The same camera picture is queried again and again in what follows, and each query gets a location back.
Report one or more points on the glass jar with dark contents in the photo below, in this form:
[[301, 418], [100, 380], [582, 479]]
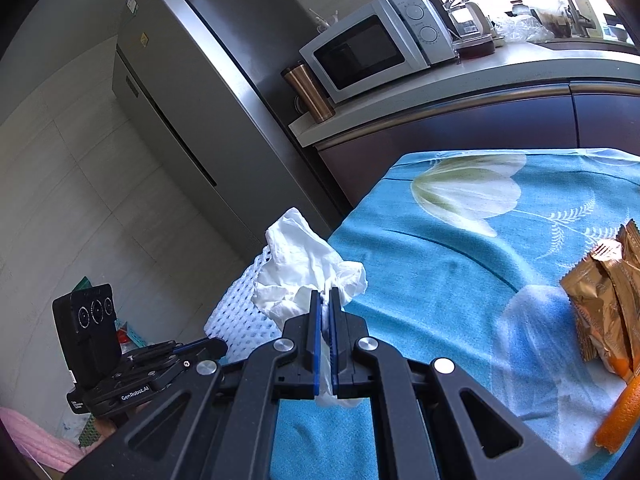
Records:
[[555, 22]]

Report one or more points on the steel sink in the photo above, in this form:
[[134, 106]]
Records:
[[590, 44]]

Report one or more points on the copper travel tumbler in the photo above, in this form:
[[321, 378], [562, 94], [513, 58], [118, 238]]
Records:
[[307, 92]]

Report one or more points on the white pump soap bottle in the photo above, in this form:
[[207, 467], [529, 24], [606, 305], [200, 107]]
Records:
[[587, 10]]

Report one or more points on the blue floral tablecloth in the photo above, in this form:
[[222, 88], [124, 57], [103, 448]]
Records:
[[450, 260]]

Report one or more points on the clear plastic bag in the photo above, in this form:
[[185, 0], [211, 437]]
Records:
[[520, 25]]

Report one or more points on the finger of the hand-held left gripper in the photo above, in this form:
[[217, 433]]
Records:
[[210, 348]]

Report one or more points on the grey refrigerator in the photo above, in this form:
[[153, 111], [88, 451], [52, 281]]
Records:
[[200, 85]]

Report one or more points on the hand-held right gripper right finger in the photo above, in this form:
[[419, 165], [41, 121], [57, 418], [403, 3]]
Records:
[[334, 360]]

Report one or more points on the brown foil snack wrapper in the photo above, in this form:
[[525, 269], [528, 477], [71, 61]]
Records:
[[631, 260], [592, 300]]

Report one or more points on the kitchen base cabinet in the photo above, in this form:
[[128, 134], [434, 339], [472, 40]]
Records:
[[450, 130]]

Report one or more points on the dark red lidded container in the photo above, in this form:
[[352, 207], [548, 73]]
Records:
[[475, 46]]

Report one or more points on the white tissue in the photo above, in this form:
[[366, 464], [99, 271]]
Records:
[[300, 260]]

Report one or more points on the white microwave oven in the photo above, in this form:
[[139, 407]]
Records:
[[360, 55]]

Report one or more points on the white ornament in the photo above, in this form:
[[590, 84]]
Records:
[[322, 20]]

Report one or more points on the orange peel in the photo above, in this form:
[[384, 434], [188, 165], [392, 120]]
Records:
[[620, 415]]

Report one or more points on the glass jug with lid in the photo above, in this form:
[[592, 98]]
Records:
[[467, 15]]

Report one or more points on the pink cloth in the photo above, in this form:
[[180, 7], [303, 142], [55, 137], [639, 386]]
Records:
[[35, 440]]

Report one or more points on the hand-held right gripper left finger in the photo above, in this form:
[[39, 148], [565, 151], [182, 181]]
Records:
[[315, 350]]

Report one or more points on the white foam fruit net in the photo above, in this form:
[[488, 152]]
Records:
[[235, 315]]

